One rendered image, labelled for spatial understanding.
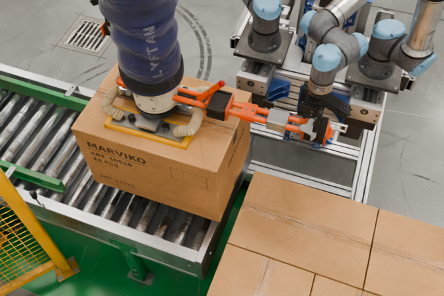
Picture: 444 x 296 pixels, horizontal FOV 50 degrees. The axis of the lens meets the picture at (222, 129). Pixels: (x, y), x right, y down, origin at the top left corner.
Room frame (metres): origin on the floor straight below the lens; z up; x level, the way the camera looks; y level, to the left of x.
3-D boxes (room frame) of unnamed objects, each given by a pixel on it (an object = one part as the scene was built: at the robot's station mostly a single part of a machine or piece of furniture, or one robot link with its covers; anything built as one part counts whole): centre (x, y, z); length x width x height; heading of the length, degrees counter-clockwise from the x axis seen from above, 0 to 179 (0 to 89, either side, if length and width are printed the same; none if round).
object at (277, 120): (1.01, -0.19, 1.20); 0.07 x 0.07 x 0.04; 70
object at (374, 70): (1.42, -0.66, 1.09); 0.15 x 0.15 x 0.10
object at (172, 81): (1.18, 0.24, 1.32); 0.23 x 0.23 x 0.04
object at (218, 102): (1.09, 0.01, 1.20); 0.10 x 0.08 x 0.06; 160
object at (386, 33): (1.41, -0.67, 1.20); 0.13 x 0.12 x 0.14; 37
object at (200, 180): (1.17, 0.23, 0.87); 0.60 x 0.40 x 0.40; 69
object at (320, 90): (0.98, -0.30, 1.43); 0.08 x 0.08 x 0.05
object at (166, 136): (1.08, 0.27, 1.10); 0.34 x 0.10 x 0.05; 70
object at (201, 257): (1.06, -0.02, 0.58); 0.70 x 0.03 x 0.06; 159
